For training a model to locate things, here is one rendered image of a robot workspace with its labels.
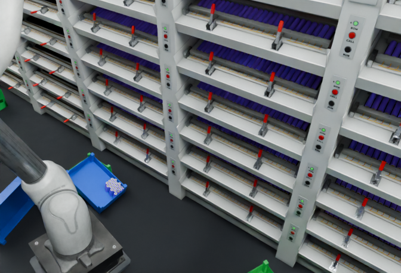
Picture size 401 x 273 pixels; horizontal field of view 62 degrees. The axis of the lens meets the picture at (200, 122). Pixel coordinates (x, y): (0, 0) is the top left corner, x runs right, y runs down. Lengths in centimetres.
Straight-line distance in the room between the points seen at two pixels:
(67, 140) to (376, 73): 204
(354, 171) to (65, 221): 105
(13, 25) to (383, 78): 102
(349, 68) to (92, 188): 154
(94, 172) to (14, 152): 87
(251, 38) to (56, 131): 182
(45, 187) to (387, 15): 128
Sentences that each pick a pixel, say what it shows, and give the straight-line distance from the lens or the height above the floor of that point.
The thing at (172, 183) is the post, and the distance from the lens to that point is 198.
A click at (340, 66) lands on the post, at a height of 109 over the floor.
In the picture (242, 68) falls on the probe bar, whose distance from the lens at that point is 133.
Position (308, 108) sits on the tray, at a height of 89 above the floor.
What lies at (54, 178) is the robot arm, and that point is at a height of 58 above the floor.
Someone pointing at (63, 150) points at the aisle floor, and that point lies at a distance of 249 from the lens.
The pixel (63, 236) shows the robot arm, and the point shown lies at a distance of 138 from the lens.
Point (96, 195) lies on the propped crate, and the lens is 208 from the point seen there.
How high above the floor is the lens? 157
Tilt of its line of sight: 38 degrees down
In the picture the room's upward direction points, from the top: 1 degrees clockwise
